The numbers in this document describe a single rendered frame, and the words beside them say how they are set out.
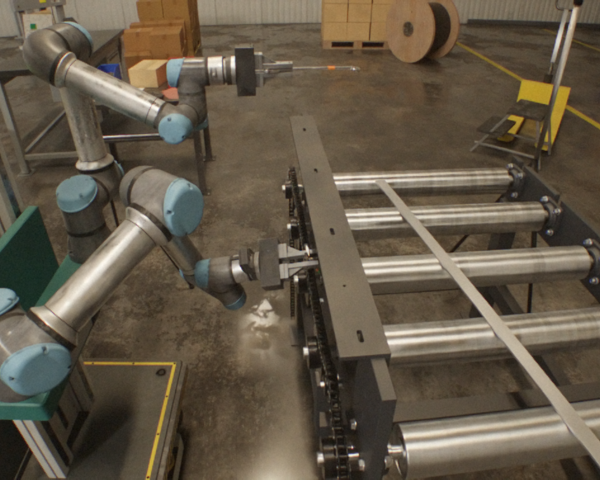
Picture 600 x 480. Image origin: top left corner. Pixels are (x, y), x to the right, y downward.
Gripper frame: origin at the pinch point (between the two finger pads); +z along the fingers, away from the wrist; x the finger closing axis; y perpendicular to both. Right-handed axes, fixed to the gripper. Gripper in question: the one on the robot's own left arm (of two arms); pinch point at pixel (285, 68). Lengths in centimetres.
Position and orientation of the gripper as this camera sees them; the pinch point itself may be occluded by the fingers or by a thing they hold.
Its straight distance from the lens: 133.5
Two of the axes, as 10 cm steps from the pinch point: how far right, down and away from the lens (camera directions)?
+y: 0.9, 5.6, -8.2
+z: 10.0, -0.5, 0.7
